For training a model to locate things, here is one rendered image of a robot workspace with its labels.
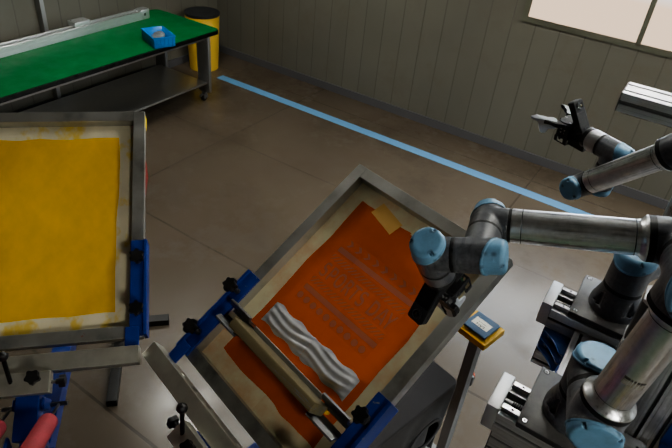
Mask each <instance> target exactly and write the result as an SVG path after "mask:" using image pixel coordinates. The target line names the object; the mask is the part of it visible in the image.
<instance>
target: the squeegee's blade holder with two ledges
mask: <svg viewBox="0 0 672 448"><path fill-rule="evenodd" d="M253 330H254V331H255V332H256V333H257V334H258V335H259V337H260V338H261V339H262V340H263V341H264V342H265V343H266V344H267V345H268V346H269V347H270V348H271V349H272V350H273V351H274V352H275V353H276V354H277V355H278V356H279V357H280V358H281V359H282V360H283V361H284V362H285V364H286V365H287V366H288V367H289V368H290V369H291V370H292V371H293V372H294V373H295V374H296V375H297V376H298V377H299V378H300V379H301V380H302V381H303V382H304V383H305V384H306V385H307V386H308V387H309V388H310V390H311V391H312V392H313V393H314V394H315V395H316V396H317V397H318V398H319V399H322V398H321V397H322V393H321V391H320V390H319V389H318V388H317V387H316V386H315V385H314V384H313V383H312V382H311V381H310V380H309V379H308V378H307V377H306V376H305V375H304V374H303V373H302V372H301V371H300V370H299V369H298V368H297V367H296V366H295V365H294V364H293V363H292V362H291V361H290V360H289V359H288V358H287V357H286V356H285V355H284V354H283V353H282V351H281V350H280V349H279V348H278V347H277V346H276V345H275V344H274V343H273V342H272V341H271V340H270V339H269V338H268V337H267V336H266V335H265V334H264V333H263V332H262V331H261V330H260V329H259V328H258V327H257V326H255V327H254V328H253Z"/></svg>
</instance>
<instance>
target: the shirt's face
mask: <svg viewBox="0 0 672 448"><path fill-rule="evenodd" d="M454 383H455V379H454V378H453V377H451V376H450V375H449V374H448V373H447V372H445V371H444V370H443V369H442V368H441V367H439V366H438V365H437V364H436V363H435V362H433V361H432V362H431V364H430V365H429V366H428V367H427V368H426V370H425V371H424V372H423V373H422V374H421V376H420V377H419V378H418V379H417V380H416V381H415V383H414V384H413V385H412V386H411V387H410V389H409V390H408V391H407V392H406V393H405V395H404V396H403V397H402V398H401V399H400V400H399V402H398V403H397V404H396V405H395V407H396V408H397V409H398V412H397V413H396V415H395V416H394V417H393V418H392V419H391V421H390V422H389V423H388V424H387V425H386V426H385V428H384V429H383V430H382V431H381V432H380V434H379V435H378V436H377V437H376V438H375V440H374V441H373V442H372V443H371V444H370V446H369V447H368V448H375V447H376V446H377V445H378V444H380V443H381V442H382V441H383V440H385V439H386V438H387V437H388V436H390V435H391V434H392V433H393V432H394V431H396V430H397V429H398V428H399V427H401V426H402V425H403V424H404V423H406V422H407V421H408V420H409V419H411V418H412V417H413V416H414V415H416V414H417V413H418V412H419V411H421V410H422V409H423V408H424V407H425V406H427V405H428V404H429V403H430V402H432V401H433V400H434V399H435V398H437V397H438V396H439V395H440V394H442V393H443V392H444V391H445V390H447V389H448V388H449V387H450V386H451V385H453V384H454Z"/></svg>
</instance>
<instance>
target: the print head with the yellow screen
mask: <svg viewBox="0 0 672 448"><path fill-rule="evenodd" d="M145 116H146V115H145V112H144V111H141V112H26V113H0V398H2V399H6V398H15V397H16V398H15V400H13V404H12V407H4V408H2V409H1V412H7V411H8V410H9V409H10V408H11V409H12V412H14V421H13V432H12V443H19V448H20V446H21V445H22V443H23V442H24V440H25V439H26V437H27V436H28V434H29V433H30V431H31V429H32V428H33V426H34V425H35V423H36V422H37V420H38V419H39V417H40V416H41V415H43V409H45V410H48V411H50V410H51V407H54V406H56V405H57V404H58V403H60V406H63V405H68V401H59V402H51V401H52V400H51V399H49V398H46V397H44V394H51V393H52V388H53V384H54V383H56V384H58V385H59V388H60V387H65V386H66V383H67V377H66V374H61V375H59V378H56V380H53V373H63V372H73V371H84V370H94V369H104V368H114V367H124V366H134V365H140V364H141V348H140V346H139V340H141V339H145V338H149V244H148V241H147V239H145V201H146V128H145ZM119 341H125V346H120V347H109V348H98V349H87V350H76V351H65V352H54V353H43V354H32V355H21V356H10V357H9V355H8V353H7V351H18V350H29V349H40V348H52V347H63V346H74V345H85V344H96V343H108V342H119Z"/></svg>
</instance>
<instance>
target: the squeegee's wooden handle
mask: <svg viewBox="0 0 672 448"><path fill-rule="evenodd" d="M229 327H230V328H231V329H232V330H233V331H234V332H235V333H236V334H237V336H238V337H239V338H240V339H241V340H242V341H243V342H244V343H245V344H246V345H247V346H248V347H249V349H250V350H251V351H252V352H253V353H254V354H255V355H256V356H257V357H258V358H259V359H260V360H261V361H262V363H263V364H264V365H265V366H266V367H267V368H268V369H269V370H270V371H271V372H272V373H273V374H274V375H275V377H276V378H277V379H278V380H279V381H280V382H281V383H282V384H283V385H284V386H285V387H286V388H287V390H288V391H289V392H290V393H291V394H292V395H293V396H294V397H295V398H296V399H297V400H298V401H299V402H300V404H301V405H302V406H303V407H304V408H305V409H306V410H307V411H308V412H309V413H312V414H314V415H317V416H320V417H322V415H323V414H324V413H325V411H326V410H327V409H328V406H327V405H326V404H325V403H324V402H323V401H322V400H321V399H319V398H318V397H317V396H316V395H315V394H314V393H313V392H312V391H311V390H310V388H309V387H308V386H307V385H306V384H305V383H304V382H303V381H302V380H301V379H300V378H299V377H298V376H297V375H296V374H295V373H294V372H293V371H292V370H291V369H290V368H289V367H288V366H287V365H286V364H285V362H284V361H283V360H282V359H281V358H280V357H279V356H278V355H277V354H276V353H275V352H274V351H273V350H272V349H271V348H270V347H269V346H268V345H267V344H266V343H265V342H264V341H263V340H262V339H261V338H260V337H259V335H258V334H257V333H256V332H255V331H254V330H253V328H252V327H251V326H250V325H249V324H247V323H245V322H243V321H241V320H239V319H237V318H234V319H233V320H232V321H231V322H230V323H229Z"/></svg>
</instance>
